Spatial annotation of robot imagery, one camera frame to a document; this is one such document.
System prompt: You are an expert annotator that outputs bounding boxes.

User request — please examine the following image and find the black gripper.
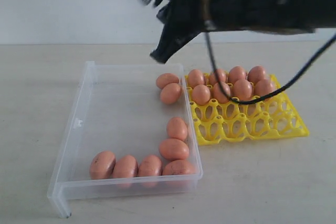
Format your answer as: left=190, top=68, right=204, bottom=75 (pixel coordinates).
left=150, top=0, right=202, bottom=64

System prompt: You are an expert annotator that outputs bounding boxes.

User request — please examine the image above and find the brown egg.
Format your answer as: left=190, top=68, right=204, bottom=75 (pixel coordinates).
left=159, top=138, right=190, bottom=161
left=111, top=155, right=139, bottom=179
left=156, top=73, right=180, bottom=89
left=192, top=84, right=211, bottom=105
left=232, top=79, right=253, bottom=101
left=208, top=69, right=227, bottom=86
left=228, top=66, right=247, bottom=84
left=254, top=79, right=276, bottom=97
left=247, top=66, right=268, bottom=84
left=166, top=117, right=188, bottom=141
left=162, top=160, right=196, bottom=187
left=213, top=81, right=231, bottom=104
left=138, top=154, right=163, bottom=177
left=160, top=83, right=182, bottom=104
left=89, top=151, right=116, bottom=179
left=187, top=69, right=206, bottom=88

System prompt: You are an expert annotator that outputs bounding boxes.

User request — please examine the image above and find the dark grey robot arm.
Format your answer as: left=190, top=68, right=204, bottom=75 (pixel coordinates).
left=151, top=0, right=335, bottom=63

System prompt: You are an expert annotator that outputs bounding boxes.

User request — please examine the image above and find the clear plastic storage box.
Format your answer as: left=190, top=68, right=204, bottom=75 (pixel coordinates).
left=47, top=61, right=203, bottom=218

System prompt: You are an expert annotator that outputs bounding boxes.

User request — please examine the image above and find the yellow plastic egg tray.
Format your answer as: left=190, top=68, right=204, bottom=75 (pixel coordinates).
left=184, top=73, right=310, bottom=146

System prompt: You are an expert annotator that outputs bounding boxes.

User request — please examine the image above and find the black cable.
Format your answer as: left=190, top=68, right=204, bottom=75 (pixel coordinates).
left=204, top=31, right=336, bottom=105

